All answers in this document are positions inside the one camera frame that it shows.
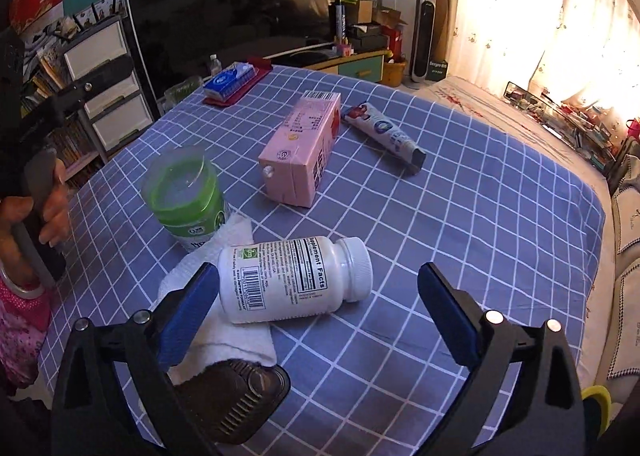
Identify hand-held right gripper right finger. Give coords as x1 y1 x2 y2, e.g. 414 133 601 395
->
417 262 586 456

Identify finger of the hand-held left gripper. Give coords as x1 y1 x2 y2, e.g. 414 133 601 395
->
42 56 136 134

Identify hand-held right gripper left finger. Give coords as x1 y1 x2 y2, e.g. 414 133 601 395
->
50 262 221 456

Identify white paper towel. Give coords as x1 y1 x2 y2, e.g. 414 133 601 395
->
157 213 278 384

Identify dark ribbed plastic piece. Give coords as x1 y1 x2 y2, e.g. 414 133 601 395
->
175 358 292 446

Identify white pill bottle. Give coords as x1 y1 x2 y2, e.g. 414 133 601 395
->
217 236 373 324

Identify green plastic jar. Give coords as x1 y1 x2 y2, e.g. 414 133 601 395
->
140 146 231 253

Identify black bin with yellow rim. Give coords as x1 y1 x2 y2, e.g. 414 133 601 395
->
582 385 613 437

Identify toothpaste tube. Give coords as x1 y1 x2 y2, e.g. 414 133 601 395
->
341 103 427 173

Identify pink drink carton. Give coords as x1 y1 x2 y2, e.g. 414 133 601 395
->
258 90 342 208

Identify person's left forearm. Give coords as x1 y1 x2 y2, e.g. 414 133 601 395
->
0 266 53 387

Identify person's left hand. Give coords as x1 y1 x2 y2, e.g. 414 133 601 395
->
0 158 73 289

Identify white plastic drawer unit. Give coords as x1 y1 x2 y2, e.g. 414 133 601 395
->
62 16 153 151

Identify row of framed photos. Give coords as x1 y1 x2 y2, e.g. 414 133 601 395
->
72 0 126 31

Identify glass bowl with green plants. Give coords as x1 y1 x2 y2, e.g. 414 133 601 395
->
164 76 203 111

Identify blue checked tablecloth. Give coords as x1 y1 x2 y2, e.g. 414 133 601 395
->
37 63 613 456

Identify blue tissue pack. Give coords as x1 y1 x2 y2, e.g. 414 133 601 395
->
202 63 256 97

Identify large curved television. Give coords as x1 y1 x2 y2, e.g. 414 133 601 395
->
122 0 343 106

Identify dark red tray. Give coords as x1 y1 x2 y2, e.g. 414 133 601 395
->
202 58 273 107

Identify beige sofa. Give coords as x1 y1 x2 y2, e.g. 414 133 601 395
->
595 156 640 387

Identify floral bed sheet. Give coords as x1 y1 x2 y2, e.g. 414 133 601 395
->
415 76 608 187

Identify cluttered glass coffee table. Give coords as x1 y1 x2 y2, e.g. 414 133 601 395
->
502 80 621 171

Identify yellow bucket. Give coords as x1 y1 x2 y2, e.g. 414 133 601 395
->
382 60 407 88

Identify teal and yellow television cabinet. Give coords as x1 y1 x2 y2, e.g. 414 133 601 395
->
300 48 391 84

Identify black tower fan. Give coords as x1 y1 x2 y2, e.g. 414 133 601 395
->
411 0 436 89

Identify cardboard boxes on cabinet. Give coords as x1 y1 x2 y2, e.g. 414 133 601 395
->
345 0 408 54

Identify cream sheer curtain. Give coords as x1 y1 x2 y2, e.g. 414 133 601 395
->
447 0 640 137

